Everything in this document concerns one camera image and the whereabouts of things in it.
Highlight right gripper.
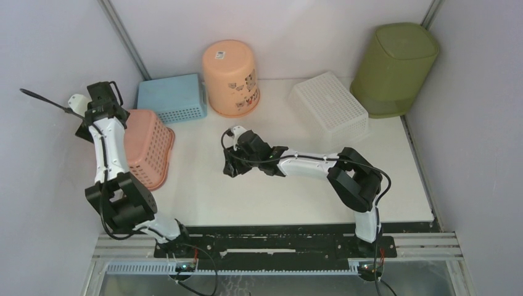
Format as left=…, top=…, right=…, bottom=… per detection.
left=223, top=144, right=261, bottom=178

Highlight pink plastic basket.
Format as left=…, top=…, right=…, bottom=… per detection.
left=124, top=109, right=175, bottom=191

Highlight blue plastic basket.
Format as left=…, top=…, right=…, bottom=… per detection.
left=136, top=73, right=207, bottom=124

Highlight orange capybara bucket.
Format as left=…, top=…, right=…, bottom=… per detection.
left=202, top=39, right=260, bottom=118

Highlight clear white plastic tray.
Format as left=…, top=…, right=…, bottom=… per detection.
left=287, top=72, right=369, bottom=152

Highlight green mesh waste bin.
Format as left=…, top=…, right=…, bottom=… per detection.
left=350, top=22, right=440, bottom=119

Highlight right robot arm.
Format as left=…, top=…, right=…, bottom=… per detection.
left=220, top=126, right=392, bottom=257

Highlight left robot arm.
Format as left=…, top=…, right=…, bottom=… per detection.
left=83, top=81, right=193, bottom=257

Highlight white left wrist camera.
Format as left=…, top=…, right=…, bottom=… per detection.
left=68, top=94, right=91, bottom=117

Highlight left black cable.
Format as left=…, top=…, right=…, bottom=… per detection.
left=19, top=88, right=136, bottom=242

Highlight black cable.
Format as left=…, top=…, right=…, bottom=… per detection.
left=220, top=127, right=393, bottom=296
left=19, top=88, right=136, bottom=242

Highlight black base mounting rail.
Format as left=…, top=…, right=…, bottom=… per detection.
left=154, top=223, right=398, bottom=272

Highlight white toothed cable duct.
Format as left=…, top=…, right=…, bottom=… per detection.
left=105, top=261, right=362, bottom=276

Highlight right black cable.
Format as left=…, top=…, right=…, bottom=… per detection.
left=220, top=127, right=393, bottom=296

